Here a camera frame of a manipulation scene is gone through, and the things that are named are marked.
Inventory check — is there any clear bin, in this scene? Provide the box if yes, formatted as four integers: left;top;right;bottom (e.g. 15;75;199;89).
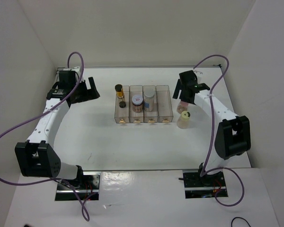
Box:
143;85;159;124
129;85;144;124
115;86;130;124
156;85;173;124

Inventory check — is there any gold black-capped bottle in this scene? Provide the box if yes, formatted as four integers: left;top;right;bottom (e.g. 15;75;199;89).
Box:
115;84;126;108

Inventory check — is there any black cable on floor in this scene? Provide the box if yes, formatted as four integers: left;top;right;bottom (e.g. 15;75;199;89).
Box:
231;217;251;227

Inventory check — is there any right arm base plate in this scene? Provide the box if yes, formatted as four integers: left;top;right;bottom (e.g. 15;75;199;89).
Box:
179;170;228;199

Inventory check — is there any yellow-lid spice bottle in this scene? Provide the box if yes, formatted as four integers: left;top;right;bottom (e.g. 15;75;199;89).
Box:
177;111;190;129

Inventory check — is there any silver-lid blue-label jar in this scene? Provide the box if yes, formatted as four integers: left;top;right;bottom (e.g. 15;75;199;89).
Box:
143;89;155;112

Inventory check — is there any white-lid red-label jar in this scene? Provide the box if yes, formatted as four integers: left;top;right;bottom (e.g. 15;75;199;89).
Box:
132;95;143;113

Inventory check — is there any pink-lid spice bottle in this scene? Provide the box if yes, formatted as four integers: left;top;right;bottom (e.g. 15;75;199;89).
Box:
177;101;189;114

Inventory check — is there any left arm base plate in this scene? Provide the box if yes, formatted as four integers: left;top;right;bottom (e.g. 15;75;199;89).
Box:
55;171;101;201

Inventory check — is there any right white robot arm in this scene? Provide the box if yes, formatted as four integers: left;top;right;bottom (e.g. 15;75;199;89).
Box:
173;70;251;186

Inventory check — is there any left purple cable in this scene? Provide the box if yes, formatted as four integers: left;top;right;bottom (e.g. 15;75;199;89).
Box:
0;52;90;222

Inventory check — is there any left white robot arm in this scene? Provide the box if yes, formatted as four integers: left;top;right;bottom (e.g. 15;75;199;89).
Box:
15;67;100;189

